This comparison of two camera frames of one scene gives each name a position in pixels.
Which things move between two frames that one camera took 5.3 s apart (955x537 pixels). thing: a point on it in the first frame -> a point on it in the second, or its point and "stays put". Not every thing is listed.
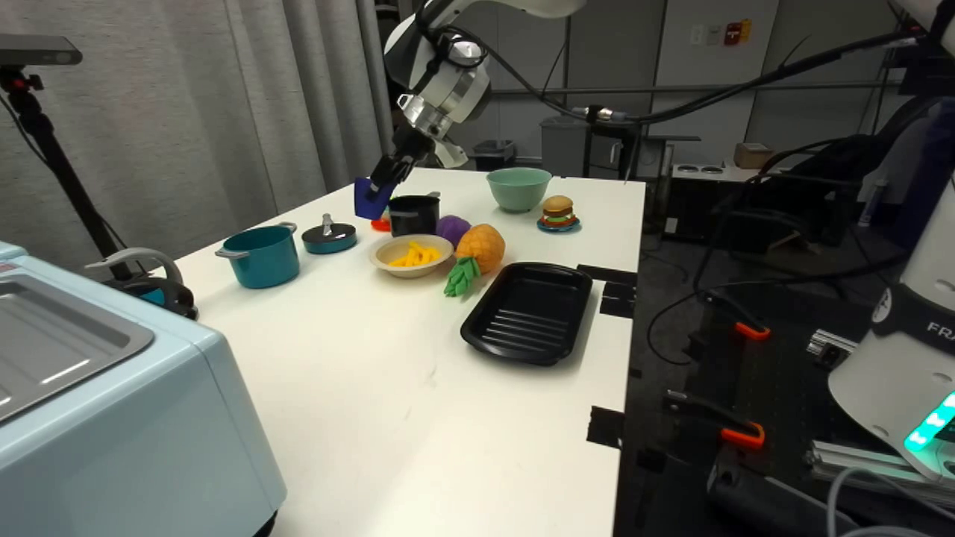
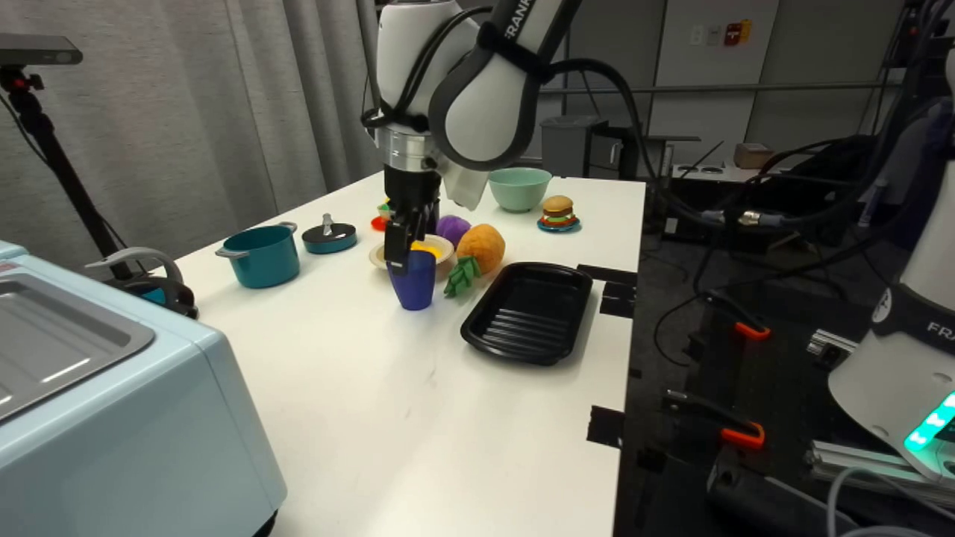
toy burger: (557, 212) stays put
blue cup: (369, 199) -> (413, 280)
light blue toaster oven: (123, 415) stays put
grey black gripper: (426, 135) -> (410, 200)
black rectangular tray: (532, 312) stays put
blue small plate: (562, 230) stays put
